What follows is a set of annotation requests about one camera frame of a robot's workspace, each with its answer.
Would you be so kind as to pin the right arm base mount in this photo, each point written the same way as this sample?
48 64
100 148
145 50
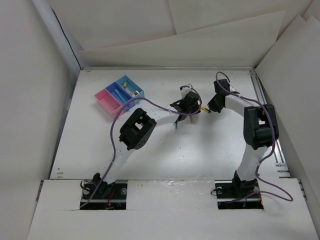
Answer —
237 194

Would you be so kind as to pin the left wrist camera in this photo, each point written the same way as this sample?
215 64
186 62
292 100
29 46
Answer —
185 89

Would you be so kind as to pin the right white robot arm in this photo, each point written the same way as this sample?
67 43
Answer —
260 129

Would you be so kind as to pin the light blue drawer box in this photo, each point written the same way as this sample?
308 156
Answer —
132 86

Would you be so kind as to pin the aluminium rail right side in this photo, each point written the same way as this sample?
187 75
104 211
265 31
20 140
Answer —
280 161

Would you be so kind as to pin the pink drawer box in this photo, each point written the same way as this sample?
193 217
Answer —
110 102

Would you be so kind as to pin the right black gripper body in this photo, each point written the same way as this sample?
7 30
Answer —
213 104

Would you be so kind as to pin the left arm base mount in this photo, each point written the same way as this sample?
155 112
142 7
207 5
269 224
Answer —
107 197

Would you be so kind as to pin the yellow utility knife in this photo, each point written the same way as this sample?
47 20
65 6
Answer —
205 109

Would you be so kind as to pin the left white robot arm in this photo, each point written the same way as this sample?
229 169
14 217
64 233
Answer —
137 129

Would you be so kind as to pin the dark blue drawer box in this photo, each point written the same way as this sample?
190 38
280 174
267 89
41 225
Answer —
111 89

